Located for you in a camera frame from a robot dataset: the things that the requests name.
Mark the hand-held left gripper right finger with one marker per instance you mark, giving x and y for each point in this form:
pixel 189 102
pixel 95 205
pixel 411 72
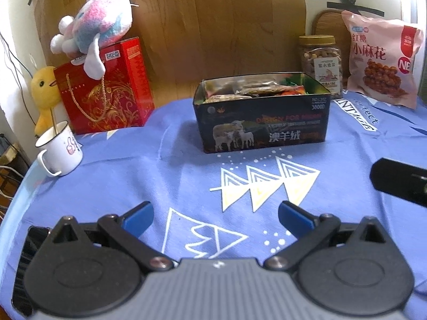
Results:
pixel 295 218

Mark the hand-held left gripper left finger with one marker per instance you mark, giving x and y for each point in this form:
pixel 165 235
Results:
pixel 138 218

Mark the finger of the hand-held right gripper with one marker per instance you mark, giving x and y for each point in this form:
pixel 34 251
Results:
pixel 397 180

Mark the black tin box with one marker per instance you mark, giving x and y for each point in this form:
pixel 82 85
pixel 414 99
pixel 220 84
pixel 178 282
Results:
pixel 267 130

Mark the blue printed tablecloth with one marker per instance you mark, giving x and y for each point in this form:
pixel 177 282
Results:
pixel 133 166

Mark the white enamel mug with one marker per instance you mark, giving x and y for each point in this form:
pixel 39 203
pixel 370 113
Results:
pixel 63 153

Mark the pink snack bag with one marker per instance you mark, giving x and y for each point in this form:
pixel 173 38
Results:
pixel 380 60

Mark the red gift box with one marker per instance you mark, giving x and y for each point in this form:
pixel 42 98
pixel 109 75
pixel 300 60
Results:
pixel 110 96

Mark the red orange snack packet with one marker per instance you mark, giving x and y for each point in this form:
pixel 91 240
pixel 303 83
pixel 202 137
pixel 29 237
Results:
pixel 293 90

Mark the thin stick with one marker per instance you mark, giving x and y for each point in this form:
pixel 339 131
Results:
pixel 53 120

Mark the brown snack packet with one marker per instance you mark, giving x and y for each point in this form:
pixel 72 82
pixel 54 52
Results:
pixel 262 90

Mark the green snack packet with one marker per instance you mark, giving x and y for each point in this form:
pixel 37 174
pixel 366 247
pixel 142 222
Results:
pixel 295 81

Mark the clear nut jar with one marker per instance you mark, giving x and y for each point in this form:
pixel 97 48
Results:
pixel 320 63

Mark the yellow duck plush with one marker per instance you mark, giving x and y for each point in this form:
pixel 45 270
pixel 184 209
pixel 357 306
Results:
pixel 45 90

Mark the wooden cutting board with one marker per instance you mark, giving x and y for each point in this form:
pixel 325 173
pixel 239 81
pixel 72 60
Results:
pixel 328 23

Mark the black tape cross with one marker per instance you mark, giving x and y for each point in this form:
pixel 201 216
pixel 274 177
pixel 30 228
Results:
pixel 350 3

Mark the pink blue plush toy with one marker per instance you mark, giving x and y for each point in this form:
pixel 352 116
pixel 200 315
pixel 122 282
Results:
pixel 96 23

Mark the large wooden panel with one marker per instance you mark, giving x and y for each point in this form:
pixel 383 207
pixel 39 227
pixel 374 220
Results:
pixel 216 23

